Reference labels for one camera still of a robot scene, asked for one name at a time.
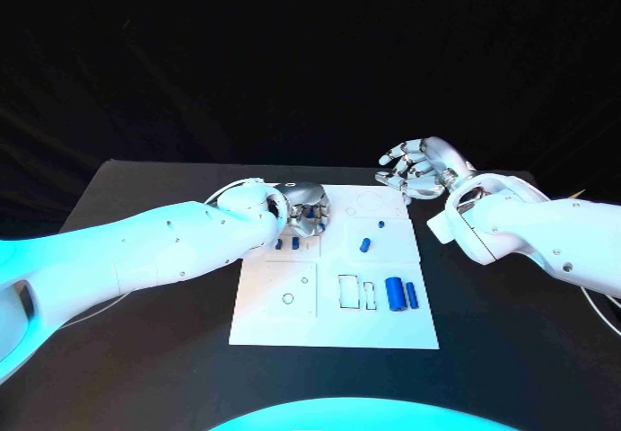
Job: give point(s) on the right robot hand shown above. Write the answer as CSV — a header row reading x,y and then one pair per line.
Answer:
x,y
427,171

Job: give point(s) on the thin long blue cylinder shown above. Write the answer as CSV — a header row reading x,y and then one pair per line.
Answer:
x,y
413,295

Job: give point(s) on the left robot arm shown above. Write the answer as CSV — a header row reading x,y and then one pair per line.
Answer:
x,y
146,249

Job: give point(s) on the large blue cylinder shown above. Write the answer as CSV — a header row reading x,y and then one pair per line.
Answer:
x,y
396,293

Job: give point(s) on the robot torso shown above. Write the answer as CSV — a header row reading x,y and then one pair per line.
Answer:
x,y
364,415

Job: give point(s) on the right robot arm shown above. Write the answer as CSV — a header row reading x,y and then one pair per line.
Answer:
x,y
534,229

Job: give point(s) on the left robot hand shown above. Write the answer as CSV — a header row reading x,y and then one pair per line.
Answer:
x,y
306,202

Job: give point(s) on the white task board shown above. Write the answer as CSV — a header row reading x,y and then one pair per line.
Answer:
x,y
335,269

